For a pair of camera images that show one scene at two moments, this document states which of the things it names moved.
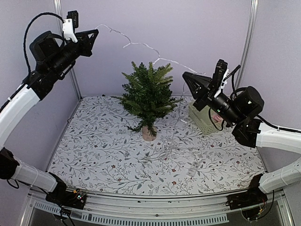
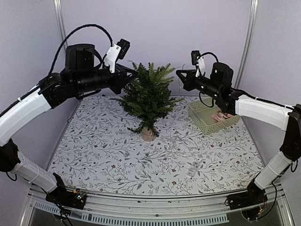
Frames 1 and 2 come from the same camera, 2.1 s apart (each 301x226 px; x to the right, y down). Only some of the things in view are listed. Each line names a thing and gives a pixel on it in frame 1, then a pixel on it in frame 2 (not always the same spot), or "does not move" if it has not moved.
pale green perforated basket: x=206 y=120 does not move
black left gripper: x=84 y=38 → x=122 y=73
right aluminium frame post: x=245 y=56 does not move
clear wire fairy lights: x=155 y=62 → x=150 y=92
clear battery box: x=192 y=170 does not move
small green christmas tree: x=148 y=94 does not move
